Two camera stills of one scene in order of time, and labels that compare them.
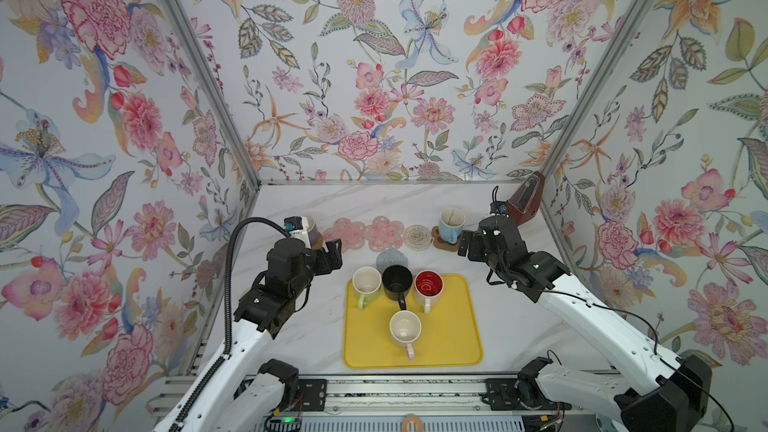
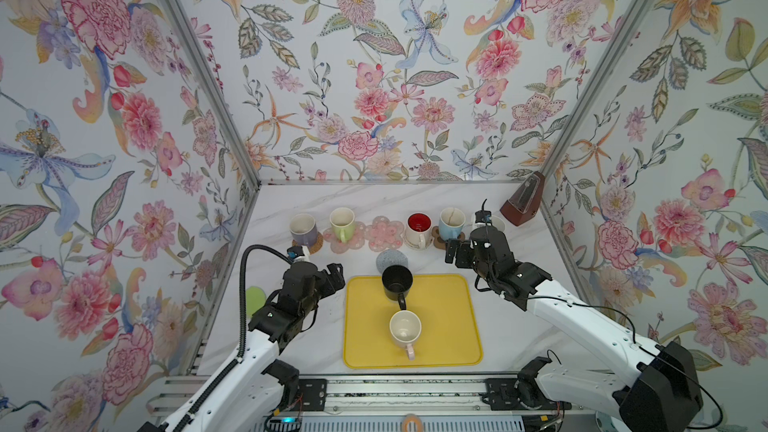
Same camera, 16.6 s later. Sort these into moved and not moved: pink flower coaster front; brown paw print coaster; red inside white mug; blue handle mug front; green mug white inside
Moved: green mug white inside; red inside white mug
Not moved: blue handle mug front; brown paw print coaster; pink flower coaster front
